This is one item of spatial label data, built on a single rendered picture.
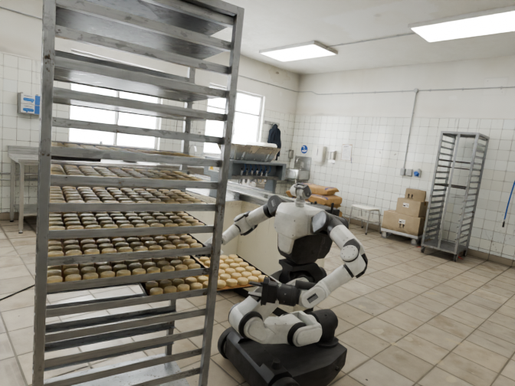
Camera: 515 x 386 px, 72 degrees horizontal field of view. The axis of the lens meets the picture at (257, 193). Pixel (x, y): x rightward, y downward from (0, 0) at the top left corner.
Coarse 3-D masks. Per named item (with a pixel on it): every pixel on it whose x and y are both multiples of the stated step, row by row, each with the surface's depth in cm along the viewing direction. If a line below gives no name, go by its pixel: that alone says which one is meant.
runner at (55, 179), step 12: (60, 180) 112; (72, 180) 114; (84, 180) 116; (96, 180) 118; (108, 180) 120; (120, 180) 122; (132, 180) 124; (144, 180) 126; (156, 180) 129; (168, 180) 131; (180, 180) 133
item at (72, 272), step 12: (72, 264) 135; (84, 264) 136; (96, 264) 139; (108, 264) 141; (120, 264) 140; (132, 264) 142; (144, 264) 143; (156, 264) 150; (168, 264) 147; (180, 264) 148; (192, 264) 149; (48, 276) 124; (60, 276) 123; (72, 276) 124; (84, 276) 126; (96, 276) 127; (108, 276) 128
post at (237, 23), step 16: (240, 16) 132; (240, 32) 133; (240, 48) 134; (224, 128) 138; (224, 144) 138; (224, 160) 138; (224, 176) 140; (224, 192) 141; (224, 208) 142; (208, 288) 146; (208, 304) 146; (208, 320) 147; (208, 336) 148; (208, 352) 150; (208, 368) 151
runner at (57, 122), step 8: (56, 120) 109; (64, 120) 110; (72, 120) 111; (80, 120) 113; (72, 128) 112; (80, 128) 113; (88, 128) 114; (96, 128) 115; (104, 128) 117; (112, 128) 118; (120, 128) 119; (128, 128) 121; (136, 128) 122; (144, 128) 123; (152, 136) 125; (160, 136) 127; (168, 136) 128; (176, 136) 130; (184, 136) 131; (192, 136) 133; (200, 136) 135; (208, 136) 136; (216, 136) 138
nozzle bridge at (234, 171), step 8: (232, 160) 289; (240, 160) 300; (208, 168) 306; (216, 168) 298; (232, 168) 291; (240, 168) 308; (248, 168) 315; (256, 168) 322; (264, 168) 329; (272, 168) 337; (280, 168) 336; (216, 176) 298; (232, 176) 297; (240, 176) 303; (248, 176) 310; (256, 176) 316; (264, 176) 324; (272, 176) 334; (280, 176) 336; (264, 184) 353; (272, 184) 345; (216, 192) 299
